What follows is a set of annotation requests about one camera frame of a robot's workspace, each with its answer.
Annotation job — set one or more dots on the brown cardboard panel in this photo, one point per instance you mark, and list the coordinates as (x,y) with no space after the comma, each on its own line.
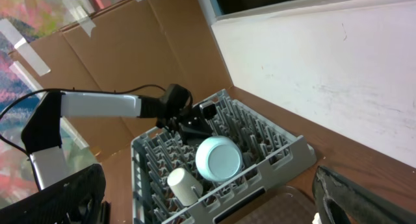
(135,45)

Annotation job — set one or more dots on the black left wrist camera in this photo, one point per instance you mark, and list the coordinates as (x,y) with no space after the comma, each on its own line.
(208,109)

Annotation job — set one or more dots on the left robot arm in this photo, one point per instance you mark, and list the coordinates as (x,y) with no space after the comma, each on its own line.
(41,134)

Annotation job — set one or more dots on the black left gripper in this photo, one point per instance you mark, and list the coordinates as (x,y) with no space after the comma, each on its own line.
(189,123)

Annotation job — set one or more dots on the cream cup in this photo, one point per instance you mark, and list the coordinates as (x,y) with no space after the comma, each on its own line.
(184,186)

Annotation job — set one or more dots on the grey dishwasher rack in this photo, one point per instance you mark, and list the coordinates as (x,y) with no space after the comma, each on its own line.
(271,157)

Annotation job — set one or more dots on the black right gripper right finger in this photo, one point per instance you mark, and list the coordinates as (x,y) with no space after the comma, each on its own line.
(340,200)

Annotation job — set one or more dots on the brown serving tray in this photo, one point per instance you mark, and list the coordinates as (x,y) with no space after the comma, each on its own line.
(278,205)

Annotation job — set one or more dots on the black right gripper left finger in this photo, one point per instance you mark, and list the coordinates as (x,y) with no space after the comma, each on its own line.
(75,199)

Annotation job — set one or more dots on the light blue bowl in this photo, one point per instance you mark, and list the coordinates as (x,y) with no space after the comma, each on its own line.
(218,159)

